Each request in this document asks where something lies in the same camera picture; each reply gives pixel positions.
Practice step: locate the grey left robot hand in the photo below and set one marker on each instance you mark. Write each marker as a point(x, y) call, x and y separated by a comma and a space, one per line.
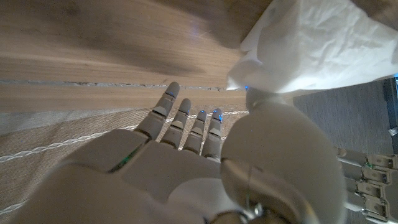
point(370, 183)

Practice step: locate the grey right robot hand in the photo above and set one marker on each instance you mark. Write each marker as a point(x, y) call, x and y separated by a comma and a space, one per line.
point(174, 177)

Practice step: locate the beige striped curtain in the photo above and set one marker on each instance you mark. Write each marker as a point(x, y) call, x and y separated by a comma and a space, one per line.
point(46, 155)

